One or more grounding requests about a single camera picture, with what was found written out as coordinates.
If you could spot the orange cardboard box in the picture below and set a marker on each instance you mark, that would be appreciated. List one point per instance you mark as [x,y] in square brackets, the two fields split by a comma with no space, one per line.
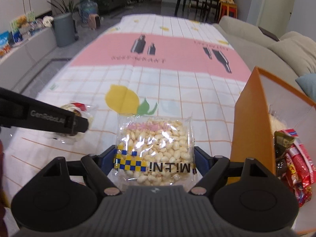
[249,118]

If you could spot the potted green plant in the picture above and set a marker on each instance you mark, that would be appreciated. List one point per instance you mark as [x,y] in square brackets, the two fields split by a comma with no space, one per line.
[63,3]

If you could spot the white puffed snack packet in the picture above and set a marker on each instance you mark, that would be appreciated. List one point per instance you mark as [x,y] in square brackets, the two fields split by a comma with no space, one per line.
[277,121]

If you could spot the beige sofa cushion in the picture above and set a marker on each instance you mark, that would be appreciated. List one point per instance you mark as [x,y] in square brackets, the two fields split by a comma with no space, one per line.
[293,51]

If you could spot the teal cushion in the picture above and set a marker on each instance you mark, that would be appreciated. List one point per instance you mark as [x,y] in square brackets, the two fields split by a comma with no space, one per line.
[307,86]

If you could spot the teddy bear picture card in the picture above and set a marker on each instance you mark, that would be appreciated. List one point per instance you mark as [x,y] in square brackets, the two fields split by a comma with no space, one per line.
[22,22]

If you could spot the white plush toy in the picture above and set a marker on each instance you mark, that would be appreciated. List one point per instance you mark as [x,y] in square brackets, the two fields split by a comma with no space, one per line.
[48,21]

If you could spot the beige sofa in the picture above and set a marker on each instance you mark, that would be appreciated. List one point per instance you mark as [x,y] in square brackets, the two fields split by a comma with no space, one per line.
[244,34]

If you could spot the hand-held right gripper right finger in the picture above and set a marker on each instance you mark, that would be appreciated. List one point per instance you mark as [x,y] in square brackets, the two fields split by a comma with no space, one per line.
[203,161]

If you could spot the pink space heater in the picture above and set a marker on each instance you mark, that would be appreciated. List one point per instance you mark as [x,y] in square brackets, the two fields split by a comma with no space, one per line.
[95,21]

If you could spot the red stool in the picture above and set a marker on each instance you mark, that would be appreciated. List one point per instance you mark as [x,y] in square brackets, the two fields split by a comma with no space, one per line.
[228,9]

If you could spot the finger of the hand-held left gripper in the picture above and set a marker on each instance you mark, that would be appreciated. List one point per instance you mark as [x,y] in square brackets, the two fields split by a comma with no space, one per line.
[77,126]

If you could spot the clear cake packet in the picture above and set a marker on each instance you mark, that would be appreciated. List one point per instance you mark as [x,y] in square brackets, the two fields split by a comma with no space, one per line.
[88,114]

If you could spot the dark brown snack bag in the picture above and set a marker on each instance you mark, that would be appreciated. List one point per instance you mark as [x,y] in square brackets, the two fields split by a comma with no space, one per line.
[282,150]

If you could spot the dark flat item on sofa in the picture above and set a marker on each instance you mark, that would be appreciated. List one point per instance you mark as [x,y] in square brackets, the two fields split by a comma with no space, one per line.
[269,33]

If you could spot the clear puffed rice snack packet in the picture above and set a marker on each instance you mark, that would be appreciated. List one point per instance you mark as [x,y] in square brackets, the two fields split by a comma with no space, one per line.
[150,140]

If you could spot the grey trash can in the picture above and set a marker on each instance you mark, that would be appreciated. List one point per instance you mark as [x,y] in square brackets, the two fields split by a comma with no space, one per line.
[63,30]

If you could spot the white low cabinet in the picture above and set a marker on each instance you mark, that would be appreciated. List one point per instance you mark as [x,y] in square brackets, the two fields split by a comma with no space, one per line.
[27,51]

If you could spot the blue snack bag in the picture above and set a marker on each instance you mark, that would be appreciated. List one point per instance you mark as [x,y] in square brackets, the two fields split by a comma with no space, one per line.
[5,42]

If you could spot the blue water bottle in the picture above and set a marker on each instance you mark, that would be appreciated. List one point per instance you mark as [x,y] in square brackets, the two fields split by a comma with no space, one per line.
[88,8]

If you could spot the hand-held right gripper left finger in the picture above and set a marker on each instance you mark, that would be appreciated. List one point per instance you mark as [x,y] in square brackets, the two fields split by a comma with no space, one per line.
[108,161]

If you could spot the pink white printed tablecloth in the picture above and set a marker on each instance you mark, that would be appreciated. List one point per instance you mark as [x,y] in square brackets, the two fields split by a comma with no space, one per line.
[158,61]

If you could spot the red cartoon snack bag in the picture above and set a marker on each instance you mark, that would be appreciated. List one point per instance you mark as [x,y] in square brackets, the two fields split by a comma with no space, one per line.
[300,190]

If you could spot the red strip snack packet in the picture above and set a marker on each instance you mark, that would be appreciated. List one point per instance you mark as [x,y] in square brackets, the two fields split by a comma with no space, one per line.
[305,158]

